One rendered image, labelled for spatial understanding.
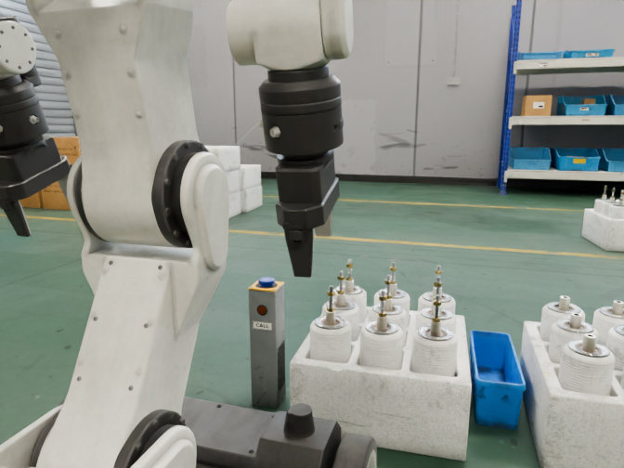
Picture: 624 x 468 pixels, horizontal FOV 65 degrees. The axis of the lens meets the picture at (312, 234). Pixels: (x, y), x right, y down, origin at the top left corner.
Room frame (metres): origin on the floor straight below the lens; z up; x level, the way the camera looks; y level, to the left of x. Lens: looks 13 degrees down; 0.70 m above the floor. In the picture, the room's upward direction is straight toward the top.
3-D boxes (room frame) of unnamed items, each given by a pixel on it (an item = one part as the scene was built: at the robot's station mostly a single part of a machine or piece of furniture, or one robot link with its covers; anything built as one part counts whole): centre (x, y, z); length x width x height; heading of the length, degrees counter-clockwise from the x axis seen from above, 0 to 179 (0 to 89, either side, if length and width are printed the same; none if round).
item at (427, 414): (1.14, -0.19, 0.09); 0.39 x 0.39 x 0.18; 75
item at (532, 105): (5.15, -2.29, 0.89); 0.31 x 0.24 x 0.20; 163
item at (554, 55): (5.20, -2.30, 1.38); 0.50 x 0.38 x 0.11; 163
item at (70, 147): (4.34, 2.09, 0.45); 0.30 x 0.24 x 0.30; 75
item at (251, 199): (4.18, 0.68, 0.09); 0.39 x 0.39 x 0.18; 76
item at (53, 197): (4.20, 2.13, 0.15); 0.30 x 0.24 x 0.30; 72
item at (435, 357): (1.00, -0.27, 0.16); 0.10 x 0.10 x 0.18
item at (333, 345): (1.06, -0.04, 0.16); 0.10 x 0.10 x 0.18
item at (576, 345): (0.92, -0.57, 0.25); 0.08 x 0.08 x 0.01
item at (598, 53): (5.06, -2.71, 1.38); 0.50 x 0.38 x 0.11; 162
